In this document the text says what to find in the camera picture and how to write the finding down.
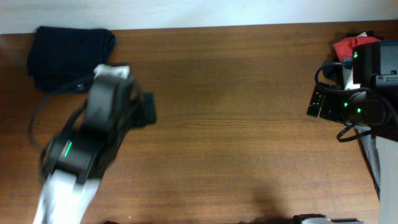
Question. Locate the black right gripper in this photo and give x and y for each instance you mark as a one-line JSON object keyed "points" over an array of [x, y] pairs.
{"points": [[328, 109]]}

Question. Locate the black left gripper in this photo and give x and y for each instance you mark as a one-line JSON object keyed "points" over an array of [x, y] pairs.
{"points": [[140, 119]]}

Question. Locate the navy blue shorts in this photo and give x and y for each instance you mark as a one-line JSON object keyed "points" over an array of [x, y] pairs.
{"points": [[62, 55]]}

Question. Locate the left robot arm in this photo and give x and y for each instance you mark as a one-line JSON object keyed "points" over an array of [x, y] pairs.
{"points": [[74, 162]]}

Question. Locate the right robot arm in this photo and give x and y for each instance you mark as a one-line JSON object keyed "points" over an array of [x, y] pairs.
{"points": [[360, 92]]}

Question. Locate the dark teal garment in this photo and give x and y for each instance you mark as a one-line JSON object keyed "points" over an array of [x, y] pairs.
{"points": [[335, 73]]}

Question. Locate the red garment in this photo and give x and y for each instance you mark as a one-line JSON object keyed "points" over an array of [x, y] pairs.
{"points": [[344, 48]]}

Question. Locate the grey garment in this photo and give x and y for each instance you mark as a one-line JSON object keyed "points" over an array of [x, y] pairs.
{"points": [[381, 155]]}

